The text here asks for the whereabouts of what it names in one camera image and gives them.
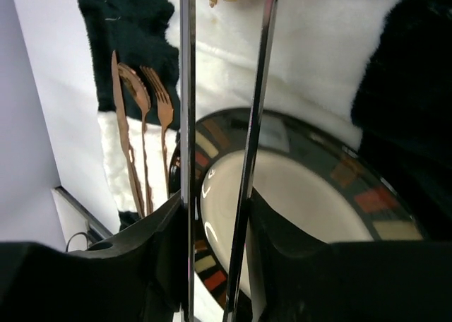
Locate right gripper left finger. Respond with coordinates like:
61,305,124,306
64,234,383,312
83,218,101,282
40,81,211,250
1,194,187,321

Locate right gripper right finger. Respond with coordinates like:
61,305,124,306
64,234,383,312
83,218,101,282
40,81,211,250
246,192,451,321

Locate stainless steel serving tongs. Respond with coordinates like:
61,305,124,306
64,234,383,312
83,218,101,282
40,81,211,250
179,0,278,321

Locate dark rimmed ceramic plate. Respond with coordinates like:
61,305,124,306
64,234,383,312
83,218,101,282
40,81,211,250
168,107,430,322

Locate copper fork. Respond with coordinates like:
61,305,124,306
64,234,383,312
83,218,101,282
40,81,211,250
140,66,174,196

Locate copper spoon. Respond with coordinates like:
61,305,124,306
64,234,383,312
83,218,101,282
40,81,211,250
118,63,153,217

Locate copper knife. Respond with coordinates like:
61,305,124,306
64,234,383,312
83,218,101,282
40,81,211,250
111,50,145,218

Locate aluminium front rail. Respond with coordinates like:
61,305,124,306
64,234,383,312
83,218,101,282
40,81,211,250
52,186,112,239

